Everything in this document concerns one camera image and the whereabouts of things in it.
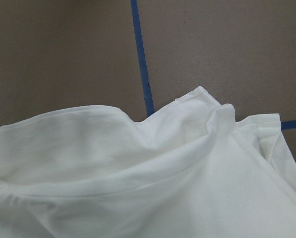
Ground white long-sleeve printed t-shirt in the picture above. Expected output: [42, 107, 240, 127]
[0, 87, 296, 238]

